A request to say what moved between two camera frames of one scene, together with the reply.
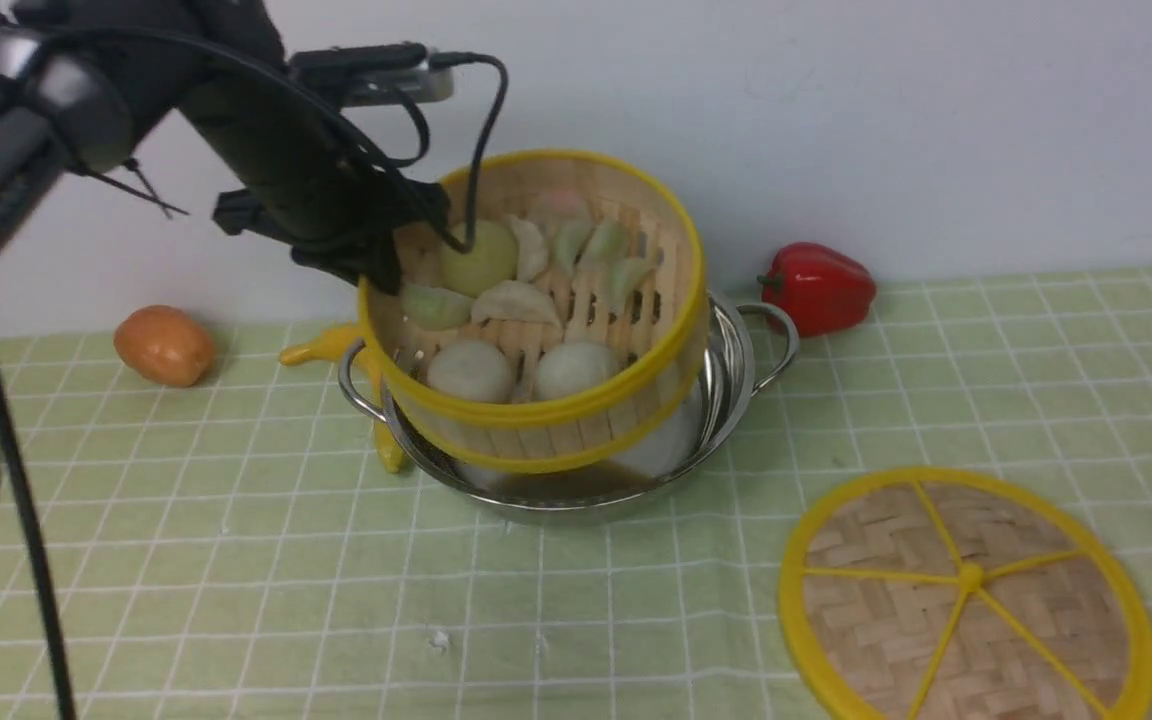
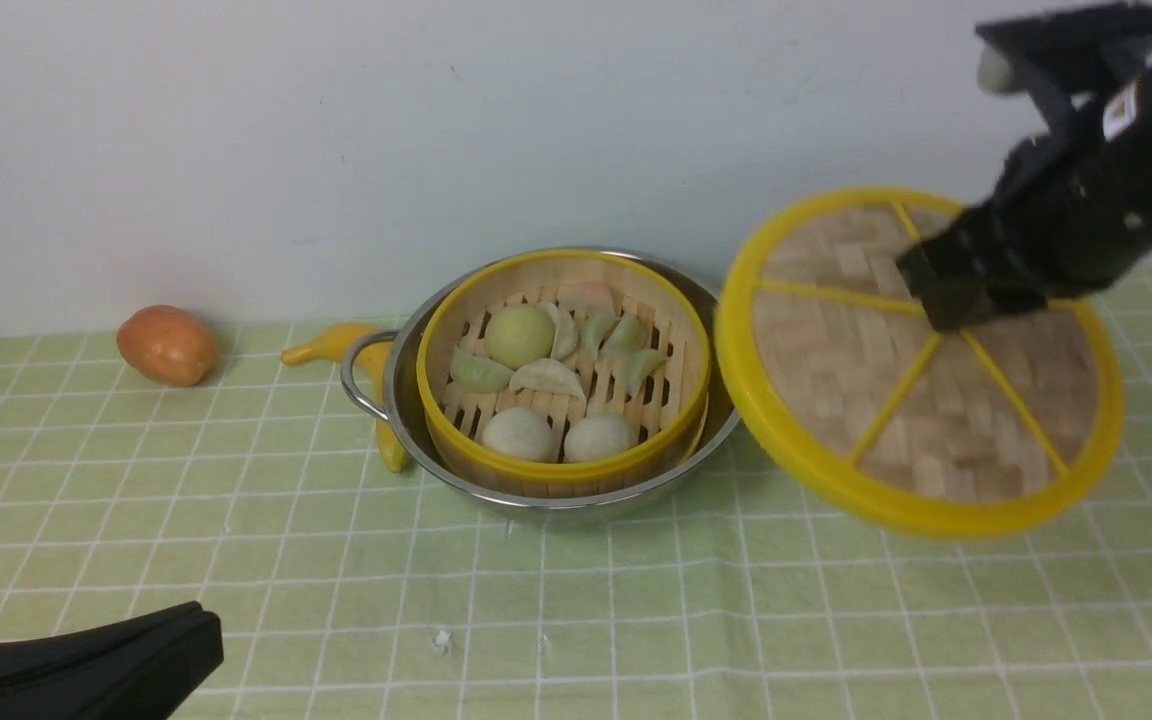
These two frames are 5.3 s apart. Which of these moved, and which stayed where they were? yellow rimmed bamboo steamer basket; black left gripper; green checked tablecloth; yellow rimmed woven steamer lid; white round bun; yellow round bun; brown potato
Moved: white round bun; yellow rimmed woven steamer lid; yellow round bun; yellow rimmed bamboo steamer basket; black left gripper
Stayed: green checked tablecloth; brown potato
